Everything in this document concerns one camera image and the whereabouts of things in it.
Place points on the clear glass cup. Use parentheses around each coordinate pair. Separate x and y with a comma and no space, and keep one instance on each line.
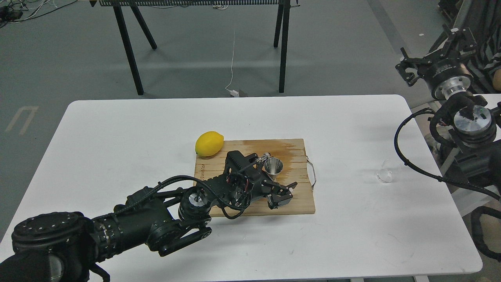
(389,171)

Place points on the steel double jigger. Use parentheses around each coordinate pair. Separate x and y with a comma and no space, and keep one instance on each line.
(273,167)

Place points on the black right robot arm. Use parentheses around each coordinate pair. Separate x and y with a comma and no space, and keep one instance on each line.
(463,121)

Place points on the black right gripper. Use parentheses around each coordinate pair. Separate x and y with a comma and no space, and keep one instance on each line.
(448,75)

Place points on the yellow lemon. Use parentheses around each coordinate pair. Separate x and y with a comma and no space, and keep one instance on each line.
(209,144)

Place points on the person in striped shirt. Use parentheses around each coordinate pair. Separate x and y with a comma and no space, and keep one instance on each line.
(483,19)

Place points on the black metal table frame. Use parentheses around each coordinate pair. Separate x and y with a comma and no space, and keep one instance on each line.
(280,33)

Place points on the wooden cutting board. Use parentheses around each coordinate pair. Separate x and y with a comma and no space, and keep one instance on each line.
(290,151)

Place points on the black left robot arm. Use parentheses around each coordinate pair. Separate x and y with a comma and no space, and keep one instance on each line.
(67,246)

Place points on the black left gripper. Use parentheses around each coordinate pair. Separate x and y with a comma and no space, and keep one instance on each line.
(244,181)

